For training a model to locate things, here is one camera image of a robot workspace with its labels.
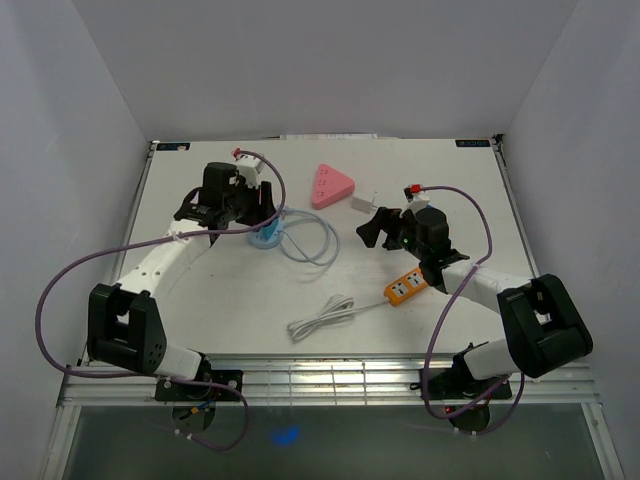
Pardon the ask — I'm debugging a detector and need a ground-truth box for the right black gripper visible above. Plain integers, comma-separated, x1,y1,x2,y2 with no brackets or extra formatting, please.
356,207,428,261

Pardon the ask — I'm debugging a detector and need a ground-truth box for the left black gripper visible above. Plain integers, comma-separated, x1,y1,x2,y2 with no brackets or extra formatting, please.
224,177,278,228

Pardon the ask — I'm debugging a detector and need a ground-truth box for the white charger plug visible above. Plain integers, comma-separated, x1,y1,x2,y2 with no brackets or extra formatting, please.
351,192,377,213

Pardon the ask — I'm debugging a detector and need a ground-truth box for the pink triangular power strip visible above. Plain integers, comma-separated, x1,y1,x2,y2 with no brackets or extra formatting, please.
311,164,356,210

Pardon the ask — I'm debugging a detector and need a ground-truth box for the cyan blue charger plug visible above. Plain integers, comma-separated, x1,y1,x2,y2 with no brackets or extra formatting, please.
260,220,279,241

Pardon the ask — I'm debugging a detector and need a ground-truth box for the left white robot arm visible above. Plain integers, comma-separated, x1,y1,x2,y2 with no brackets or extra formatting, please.
87,150,276,400

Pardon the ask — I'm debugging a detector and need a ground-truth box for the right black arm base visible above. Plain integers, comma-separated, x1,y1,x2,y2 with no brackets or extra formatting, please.
409,368,513,401

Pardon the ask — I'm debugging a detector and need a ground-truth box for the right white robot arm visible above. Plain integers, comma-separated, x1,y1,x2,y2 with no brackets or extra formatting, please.
356,207,593,397

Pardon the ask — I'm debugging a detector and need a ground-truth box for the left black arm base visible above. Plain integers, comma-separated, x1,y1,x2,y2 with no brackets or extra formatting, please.
153,370,244,403

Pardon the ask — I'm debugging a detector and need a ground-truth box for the round light blue power strip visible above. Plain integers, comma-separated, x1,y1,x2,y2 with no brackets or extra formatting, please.
248,219,282,250

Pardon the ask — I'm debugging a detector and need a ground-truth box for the orange power strip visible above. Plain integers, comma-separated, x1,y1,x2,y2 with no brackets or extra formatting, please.
383,267,428,307

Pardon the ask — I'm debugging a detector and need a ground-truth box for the left blue corner label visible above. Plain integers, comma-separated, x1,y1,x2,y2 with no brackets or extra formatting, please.
155,142,191,151

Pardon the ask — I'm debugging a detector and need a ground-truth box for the blue corner label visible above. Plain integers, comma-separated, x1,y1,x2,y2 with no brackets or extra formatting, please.
155,142,191,151
455,139,491,148

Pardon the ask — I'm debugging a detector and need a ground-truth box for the right blue corner label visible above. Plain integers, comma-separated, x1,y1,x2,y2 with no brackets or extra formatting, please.
455,139,491,148

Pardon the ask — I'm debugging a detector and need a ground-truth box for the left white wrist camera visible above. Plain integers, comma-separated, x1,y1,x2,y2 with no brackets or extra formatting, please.
232,148,265,189

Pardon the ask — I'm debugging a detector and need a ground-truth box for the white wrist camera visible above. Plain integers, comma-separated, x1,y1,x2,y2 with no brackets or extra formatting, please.
402,184,430,215
232,148,265,189

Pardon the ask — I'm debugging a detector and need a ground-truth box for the light blue power cord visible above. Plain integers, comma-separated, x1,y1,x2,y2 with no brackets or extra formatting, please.
277,208,340,267

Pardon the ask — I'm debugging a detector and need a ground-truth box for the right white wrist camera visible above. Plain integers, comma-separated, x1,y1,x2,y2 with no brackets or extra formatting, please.
402,184,430,215

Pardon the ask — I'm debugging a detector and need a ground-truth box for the white coiled power cord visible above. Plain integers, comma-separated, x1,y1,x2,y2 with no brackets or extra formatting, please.
286,293,389,343

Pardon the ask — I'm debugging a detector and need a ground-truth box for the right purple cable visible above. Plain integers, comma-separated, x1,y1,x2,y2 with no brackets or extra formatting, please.
407,185,526,436

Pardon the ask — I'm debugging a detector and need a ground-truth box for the purple cable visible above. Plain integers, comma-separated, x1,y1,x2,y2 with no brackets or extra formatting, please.
407,185,526,436
34,148,287,451

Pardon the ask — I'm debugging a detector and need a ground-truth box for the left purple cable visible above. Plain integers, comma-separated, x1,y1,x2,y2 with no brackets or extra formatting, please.
34,148,287,451

